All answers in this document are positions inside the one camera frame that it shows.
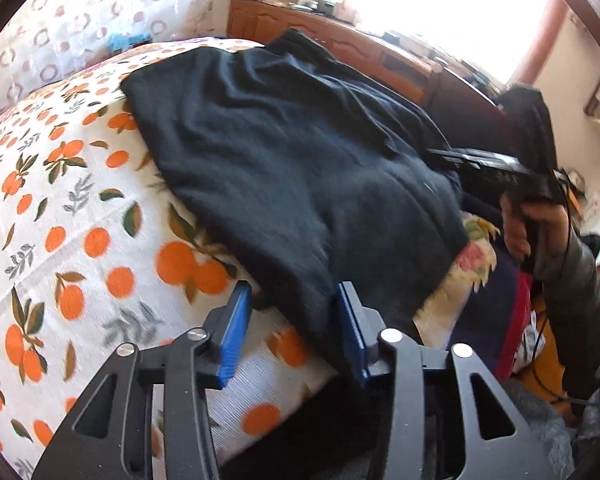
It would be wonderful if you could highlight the window with wooden frame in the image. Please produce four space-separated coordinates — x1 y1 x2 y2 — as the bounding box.
343 0 569 84

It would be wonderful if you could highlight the navy blue bed sheet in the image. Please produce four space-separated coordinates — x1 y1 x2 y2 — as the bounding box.
446 246 519 380

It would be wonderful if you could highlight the blue toy on headboard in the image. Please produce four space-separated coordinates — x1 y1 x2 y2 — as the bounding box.
107 32 152 56

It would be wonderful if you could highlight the long wooden cabinet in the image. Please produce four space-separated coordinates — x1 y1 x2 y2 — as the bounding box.
227 0 491 106

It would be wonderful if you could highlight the person's right hand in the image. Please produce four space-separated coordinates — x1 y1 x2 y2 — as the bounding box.
500 194 570 262

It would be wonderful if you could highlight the circle patterned lace curtain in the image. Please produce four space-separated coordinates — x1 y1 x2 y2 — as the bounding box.
0 0 228 114

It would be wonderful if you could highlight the black printed t-shirt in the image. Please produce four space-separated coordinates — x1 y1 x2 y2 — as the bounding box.
121 29 468 364

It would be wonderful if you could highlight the orange print white blanket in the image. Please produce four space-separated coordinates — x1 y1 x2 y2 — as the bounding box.
0 38 346 479

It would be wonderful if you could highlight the grey right sleeve forearm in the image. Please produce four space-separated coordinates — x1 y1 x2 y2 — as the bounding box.
535 224 600 401

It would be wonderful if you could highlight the floral pink quilt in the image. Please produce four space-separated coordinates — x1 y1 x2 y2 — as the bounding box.
414 211 501 349

